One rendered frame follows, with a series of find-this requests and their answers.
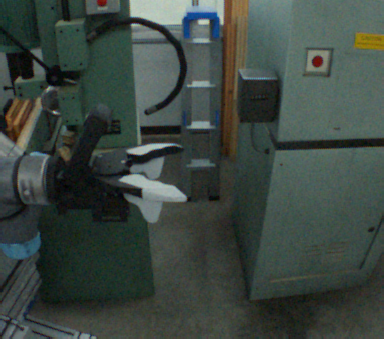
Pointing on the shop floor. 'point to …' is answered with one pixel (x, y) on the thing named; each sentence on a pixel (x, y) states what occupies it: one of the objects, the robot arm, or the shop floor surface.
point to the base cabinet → (93, 256)
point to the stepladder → (210, 100)
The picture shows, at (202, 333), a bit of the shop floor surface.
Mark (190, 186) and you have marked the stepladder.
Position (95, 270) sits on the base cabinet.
